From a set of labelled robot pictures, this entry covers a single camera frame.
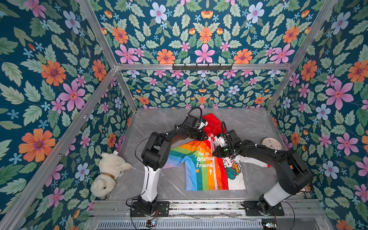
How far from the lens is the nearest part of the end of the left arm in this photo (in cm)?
82

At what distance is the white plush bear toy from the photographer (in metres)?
0.74

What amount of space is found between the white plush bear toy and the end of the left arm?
448 mm
